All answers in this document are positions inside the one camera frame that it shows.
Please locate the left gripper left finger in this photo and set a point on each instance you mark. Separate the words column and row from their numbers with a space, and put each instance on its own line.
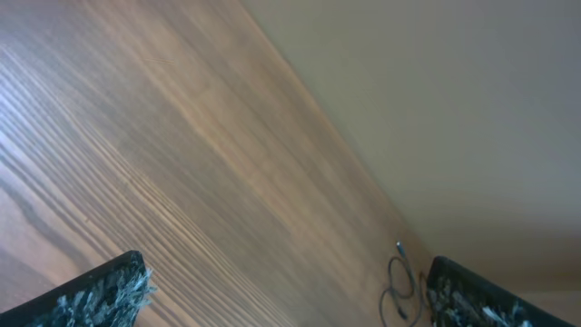
column 110, row 295

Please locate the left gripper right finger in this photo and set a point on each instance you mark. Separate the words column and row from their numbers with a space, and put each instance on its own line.
column 458, row 297

